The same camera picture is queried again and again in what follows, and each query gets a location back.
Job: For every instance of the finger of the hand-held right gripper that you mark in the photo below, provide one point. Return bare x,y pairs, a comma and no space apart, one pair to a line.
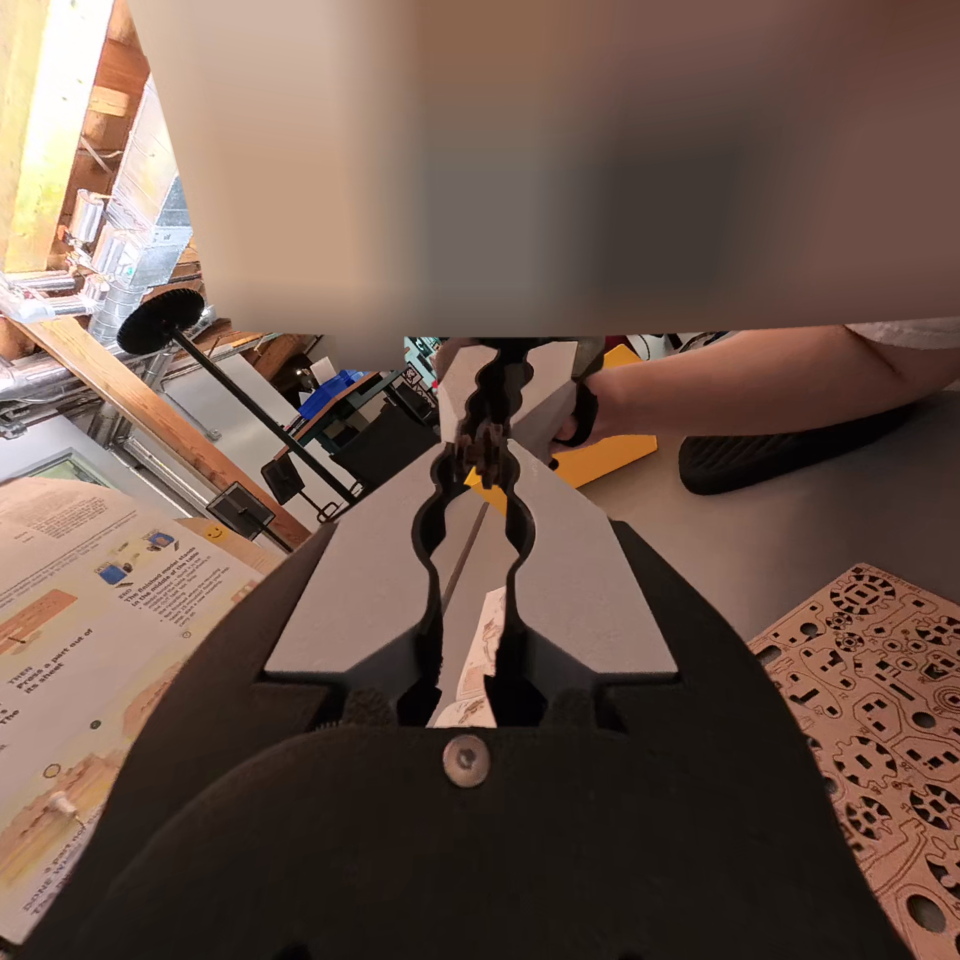
456,390
551,390

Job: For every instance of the laser-cut wooden parts sheet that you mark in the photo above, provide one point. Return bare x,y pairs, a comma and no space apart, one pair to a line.
877,720

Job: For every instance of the small wooden gear part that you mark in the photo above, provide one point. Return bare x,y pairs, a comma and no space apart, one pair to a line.
481,454

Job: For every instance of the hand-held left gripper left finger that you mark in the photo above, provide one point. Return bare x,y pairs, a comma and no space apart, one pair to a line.
352,600

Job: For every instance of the black ribbed wrist pad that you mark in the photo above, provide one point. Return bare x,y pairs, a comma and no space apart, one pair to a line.
787,450

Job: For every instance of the white shirt sleeve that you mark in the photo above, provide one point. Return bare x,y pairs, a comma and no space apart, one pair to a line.
907,334

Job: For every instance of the black stand with round disc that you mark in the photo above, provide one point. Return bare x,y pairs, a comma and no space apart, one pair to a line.
161,321

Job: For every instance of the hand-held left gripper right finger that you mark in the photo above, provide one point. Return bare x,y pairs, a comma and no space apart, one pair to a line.
585,600

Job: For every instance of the blue storage bin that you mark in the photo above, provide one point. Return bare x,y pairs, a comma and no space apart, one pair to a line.
330,394

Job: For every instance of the person's right hand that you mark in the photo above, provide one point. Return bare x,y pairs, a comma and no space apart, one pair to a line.
619,405

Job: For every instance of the printed paper sheet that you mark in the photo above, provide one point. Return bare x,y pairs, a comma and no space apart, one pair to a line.
480,660

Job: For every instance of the black square clamp plate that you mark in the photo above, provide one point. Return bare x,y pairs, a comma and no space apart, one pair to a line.
282,480
240,510

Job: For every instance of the thin metal rod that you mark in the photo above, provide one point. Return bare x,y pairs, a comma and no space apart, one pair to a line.
463,551

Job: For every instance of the dark wooden shelf unit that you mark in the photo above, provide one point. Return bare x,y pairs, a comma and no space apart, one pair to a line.
352,431

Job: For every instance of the slanted wooden beam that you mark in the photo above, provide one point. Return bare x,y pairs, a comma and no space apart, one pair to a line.
150,420

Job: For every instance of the open instruction booklet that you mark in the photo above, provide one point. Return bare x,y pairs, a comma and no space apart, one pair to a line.
82,645

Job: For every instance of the yellow smiley sticker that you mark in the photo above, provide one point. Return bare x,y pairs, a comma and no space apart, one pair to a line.
214,533

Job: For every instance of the person's right forearm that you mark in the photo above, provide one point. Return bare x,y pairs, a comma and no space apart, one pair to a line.
765,382

